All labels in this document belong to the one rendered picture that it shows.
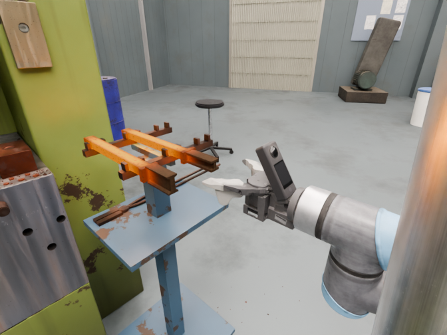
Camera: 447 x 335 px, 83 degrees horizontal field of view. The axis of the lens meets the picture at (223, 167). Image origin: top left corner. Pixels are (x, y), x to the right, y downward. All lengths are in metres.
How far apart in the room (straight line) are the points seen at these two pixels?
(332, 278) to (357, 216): 0.14
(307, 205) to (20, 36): 0.89
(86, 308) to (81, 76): 0.85
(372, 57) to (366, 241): 7.22
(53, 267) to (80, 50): 0.72
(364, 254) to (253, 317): 1.09
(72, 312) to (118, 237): 0.41
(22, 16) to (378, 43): 7.21
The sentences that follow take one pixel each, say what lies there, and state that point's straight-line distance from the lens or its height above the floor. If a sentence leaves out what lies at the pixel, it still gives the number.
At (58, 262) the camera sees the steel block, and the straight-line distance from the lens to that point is 1.02.
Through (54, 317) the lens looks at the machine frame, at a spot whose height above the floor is 0.41.
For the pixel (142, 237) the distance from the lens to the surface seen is 0.83.
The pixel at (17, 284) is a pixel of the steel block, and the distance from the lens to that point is 1.02.
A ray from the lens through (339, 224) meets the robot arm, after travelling 0.46.
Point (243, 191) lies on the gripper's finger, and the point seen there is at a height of 0.98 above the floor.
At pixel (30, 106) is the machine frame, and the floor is 1.07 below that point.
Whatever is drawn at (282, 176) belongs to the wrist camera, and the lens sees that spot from 0.51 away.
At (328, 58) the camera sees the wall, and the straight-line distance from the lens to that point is 8.08.
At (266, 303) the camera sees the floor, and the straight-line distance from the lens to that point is 1.55.
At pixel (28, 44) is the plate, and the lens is 0.99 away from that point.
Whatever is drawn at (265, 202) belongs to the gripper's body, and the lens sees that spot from 0.52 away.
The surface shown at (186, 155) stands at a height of 0.99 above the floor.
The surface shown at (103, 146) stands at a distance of 0.78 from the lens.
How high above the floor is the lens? 1.25
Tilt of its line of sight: 26 degrees down
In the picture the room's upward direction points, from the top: straight up
